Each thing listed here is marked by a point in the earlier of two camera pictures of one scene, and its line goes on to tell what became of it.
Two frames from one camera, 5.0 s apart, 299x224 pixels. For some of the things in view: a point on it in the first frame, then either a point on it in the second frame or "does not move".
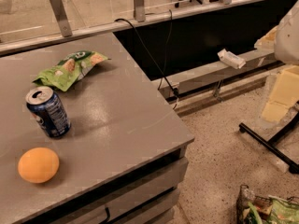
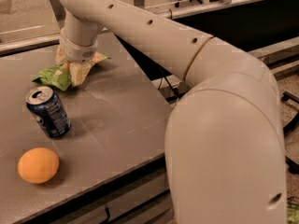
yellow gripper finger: (267, 41) -> (74, 52)
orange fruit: (37, 165) does not move
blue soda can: (47, 109) does not move
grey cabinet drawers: (149, 196) does not move
